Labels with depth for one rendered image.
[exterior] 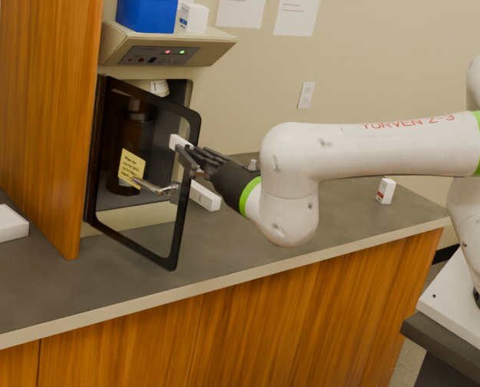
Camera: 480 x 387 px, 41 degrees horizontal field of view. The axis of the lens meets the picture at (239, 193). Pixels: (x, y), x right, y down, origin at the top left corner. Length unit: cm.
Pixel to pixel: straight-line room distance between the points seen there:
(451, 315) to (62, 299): 95
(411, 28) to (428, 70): 31
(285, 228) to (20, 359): 69
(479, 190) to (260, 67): 120
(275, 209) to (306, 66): 160
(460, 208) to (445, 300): 28
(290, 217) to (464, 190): 56
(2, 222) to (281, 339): 92
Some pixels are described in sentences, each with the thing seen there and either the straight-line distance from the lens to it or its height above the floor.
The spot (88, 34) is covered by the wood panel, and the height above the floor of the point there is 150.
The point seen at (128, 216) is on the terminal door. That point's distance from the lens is 159.
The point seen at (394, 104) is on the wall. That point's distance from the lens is 321.
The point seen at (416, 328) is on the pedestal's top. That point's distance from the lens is 169.
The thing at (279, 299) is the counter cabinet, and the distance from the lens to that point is 194.
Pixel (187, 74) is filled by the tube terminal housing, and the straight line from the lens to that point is 172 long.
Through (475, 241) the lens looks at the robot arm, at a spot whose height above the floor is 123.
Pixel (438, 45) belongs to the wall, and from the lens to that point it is 334.
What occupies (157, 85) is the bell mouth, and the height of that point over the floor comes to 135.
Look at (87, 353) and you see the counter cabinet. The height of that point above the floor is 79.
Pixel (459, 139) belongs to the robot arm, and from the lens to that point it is 112.
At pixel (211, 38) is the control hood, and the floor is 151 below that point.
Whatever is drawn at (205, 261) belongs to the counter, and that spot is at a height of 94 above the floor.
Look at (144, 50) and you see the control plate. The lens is 153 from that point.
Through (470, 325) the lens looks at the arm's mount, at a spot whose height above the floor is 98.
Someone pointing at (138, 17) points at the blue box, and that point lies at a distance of 147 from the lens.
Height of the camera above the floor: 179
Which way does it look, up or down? 23 degrees down
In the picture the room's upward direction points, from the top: 12 degrees clockwise
